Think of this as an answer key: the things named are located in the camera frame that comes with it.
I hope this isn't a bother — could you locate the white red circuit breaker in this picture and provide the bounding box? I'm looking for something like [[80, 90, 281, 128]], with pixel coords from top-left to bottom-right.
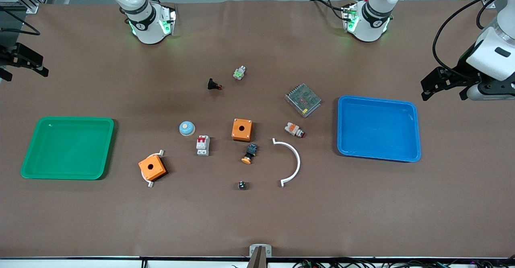
[[196, 135, 210, 156]]

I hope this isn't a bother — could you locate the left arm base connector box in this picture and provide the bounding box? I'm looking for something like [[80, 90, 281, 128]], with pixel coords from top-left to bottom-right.
[[342, 2, 359, 33]]

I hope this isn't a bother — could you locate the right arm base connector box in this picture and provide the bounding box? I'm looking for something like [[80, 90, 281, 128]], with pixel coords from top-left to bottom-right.
[[160, 4, 177, 35]]

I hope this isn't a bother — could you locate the blue plastic tray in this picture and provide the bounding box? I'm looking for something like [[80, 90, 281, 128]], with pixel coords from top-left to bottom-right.
[[337, 95, 422, 163]]

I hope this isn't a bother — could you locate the green plastic tray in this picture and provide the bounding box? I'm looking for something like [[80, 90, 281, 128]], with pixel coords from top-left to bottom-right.
[[21, 116, 115, 180]]

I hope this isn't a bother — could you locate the metal mesh power supply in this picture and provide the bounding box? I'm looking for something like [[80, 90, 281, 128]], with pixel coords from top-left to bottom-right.
[[285, 83, 322, 118]]

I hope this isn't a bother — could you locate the brown table mat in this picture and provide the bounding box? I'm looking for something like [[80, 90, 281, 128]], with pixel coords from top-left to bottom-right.
[[0, 0, 515, 258]]

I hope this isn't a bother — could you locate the red cap white push button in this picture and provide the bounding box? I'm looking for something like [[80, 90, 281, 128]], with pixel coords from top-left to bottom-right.
[[284, 122, 306, 138]]

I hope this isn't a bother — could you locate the orange cap push button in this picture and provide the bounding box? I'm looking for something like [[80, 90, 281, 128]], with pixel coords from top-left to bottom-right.
[[241, 143, 258, 165]]

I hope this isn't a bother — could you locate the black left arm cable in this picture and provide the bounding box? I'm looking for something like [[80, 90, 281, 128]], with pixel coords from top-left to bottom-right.
[[432, 0, 503, 75]]

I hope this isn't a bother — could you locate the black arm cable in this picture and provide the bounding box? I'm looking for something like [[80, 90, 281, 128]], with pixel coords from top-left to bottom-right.
[[0, 6, 41, 36], [432, 0, 503, 75]]

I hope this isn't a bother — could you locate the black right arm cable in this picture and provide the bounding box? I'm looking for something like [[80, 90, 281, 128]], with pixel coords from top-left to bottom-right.
[[0, 6, 41, 36]]

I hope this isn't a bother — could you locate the black base power cable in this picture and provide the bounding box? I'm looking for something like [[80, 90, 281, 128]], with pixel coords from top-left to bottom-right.
[[310, 0, 346, 20]]

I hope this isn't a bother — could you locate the large white curved bracket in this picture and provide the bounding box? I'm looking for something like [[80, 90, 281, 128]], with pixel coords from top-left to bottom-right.
[[272, 138, 301, 188]]

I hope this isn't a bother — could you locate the orange box with bracket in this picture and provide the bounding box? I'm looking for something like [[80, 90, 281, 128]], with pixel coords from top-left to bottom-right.
[[141, 150, 165, 188]]

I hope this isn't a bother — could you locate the white table edge rail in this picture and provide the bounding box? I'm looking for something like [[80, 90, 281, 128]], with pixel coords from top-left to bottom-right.
[[0, 257, 515, 268]]

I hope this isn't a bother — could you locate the black cable bundle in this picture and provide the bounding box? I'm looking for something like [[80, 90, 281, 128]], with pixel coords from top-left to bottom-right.
[[294, 260, 515, 268]]

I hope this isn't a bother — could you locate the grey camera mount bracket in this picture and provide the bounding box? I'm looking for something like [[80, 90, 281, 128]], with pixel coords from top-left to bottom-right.
[[247, 244, 272, 268]]

